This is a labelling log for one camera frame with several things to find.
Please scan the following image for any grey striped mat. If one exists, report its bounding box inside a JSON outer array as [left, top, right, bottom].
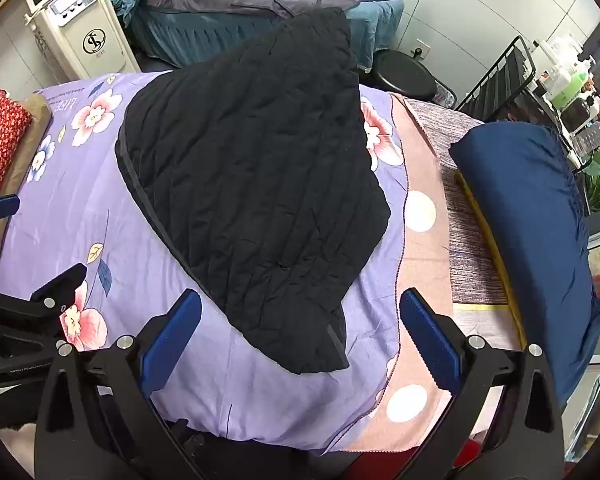
[[405, 99, 526, 351]]

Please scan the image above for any pink polka dot blanket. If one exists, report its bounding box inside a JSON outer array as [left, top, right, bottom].
[[330, 92, 486, 456]]

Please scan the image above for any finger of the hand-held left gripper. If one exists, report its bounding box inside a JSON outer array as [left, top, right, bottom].
[[0, 194, 21, 227], [30, 263, 88, 312]]

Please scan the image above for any shelf of bottles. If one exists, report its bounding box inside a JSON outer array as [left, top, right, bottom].
[[530, 20, 600, 211]]

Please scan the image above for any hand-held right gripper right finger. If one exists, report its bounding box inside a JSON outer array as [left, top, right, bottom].
[[399, 287, 566, 480]]

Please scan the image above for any yellow cloth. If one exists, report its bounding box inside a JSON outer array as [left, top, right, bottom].
[[452, 170, 528, 351]]

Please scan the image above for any white machine with screen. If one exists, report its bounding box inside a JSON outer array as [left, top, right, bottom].
[[20, 0, 142, 95]]

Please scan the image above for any black metal rack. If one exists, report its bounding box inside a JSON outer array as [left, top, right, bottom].
[[455, 35, 537, 123]]

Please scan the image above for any black round stool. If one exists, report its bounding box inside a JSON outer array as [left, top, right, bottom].
[[372, 50, 438, 98]]

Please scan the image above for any floral bedsheet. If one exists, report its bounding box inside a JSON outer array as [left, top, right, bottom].
[[0, 71, 411, 453]]

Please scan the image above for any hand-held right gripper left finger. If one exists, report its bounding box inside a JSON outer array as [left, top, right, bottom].
[[35, 289, 203, 480]]

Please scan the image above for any black quilted jacket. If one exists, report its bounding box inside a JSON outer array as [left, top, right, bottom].
[[114, 7, 392, 375]]

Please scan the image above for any navy blue pillow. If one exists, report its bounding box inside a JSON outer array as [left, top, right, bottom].
[[449, 121, 600, 411]]

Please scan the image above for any red floral cloth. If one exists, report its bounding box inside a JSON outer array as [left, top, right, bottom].
[[0, 89, 33, 256]]

